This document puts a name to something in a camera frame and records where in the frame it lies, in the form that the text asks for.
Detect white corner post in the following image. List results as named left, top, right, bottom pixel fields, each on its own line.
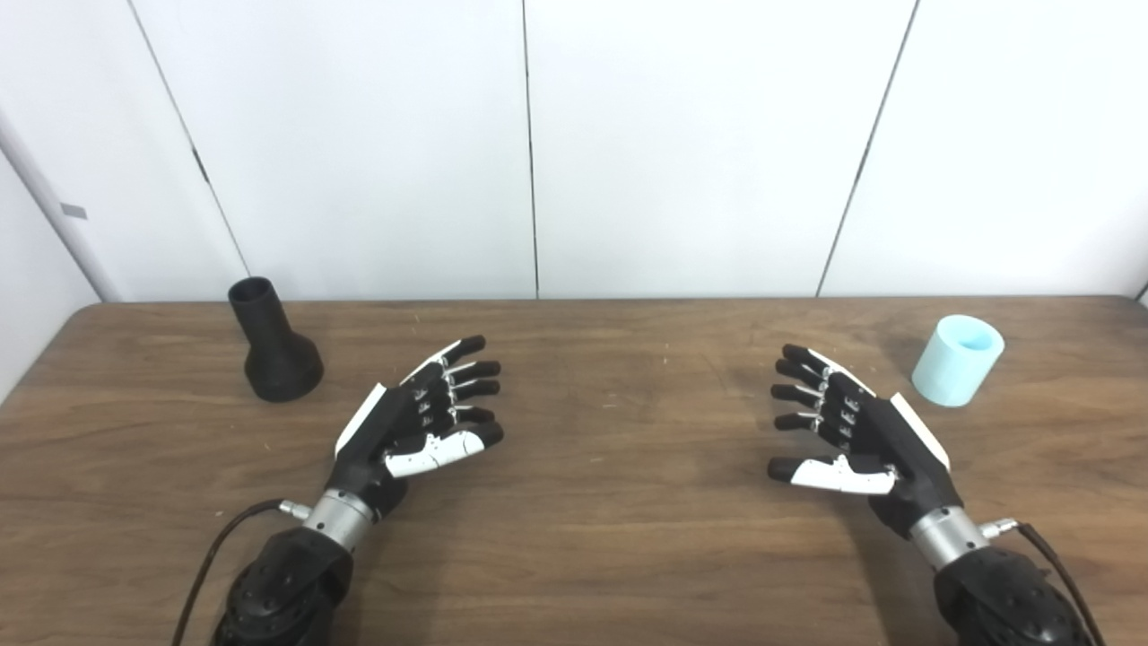
left=0, top=108, right=122, bottom=303

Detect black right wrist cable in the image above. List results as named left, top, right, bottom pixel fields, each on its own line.
left=979, top=519, right=1106, bottom=646

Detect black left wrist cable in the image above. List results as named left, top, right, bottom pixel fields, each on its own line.
left=170, top=499, right=310, bottom=646

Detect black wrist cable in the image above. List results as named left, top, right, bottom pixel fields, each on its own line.
left=170, top=499, right=310, bottom=646
left=979, top=519, right=1106, bottom=646

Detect white and black right hand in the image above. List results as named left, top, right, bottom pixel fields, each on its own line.
left=767, top=344, right=965, bottom=539

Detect black flared nozzle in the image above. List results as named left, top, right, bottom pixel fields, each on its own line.
left=228, top=276, right=325, bottom=403

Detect light-blue hose piece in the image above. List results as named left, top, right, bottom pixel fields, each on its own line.
left=911, top=315, right=1005, bottom=408

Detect white and black left hand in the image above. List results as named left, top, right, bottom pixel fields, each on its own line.
left=327, top=335, right=505, bottom=519

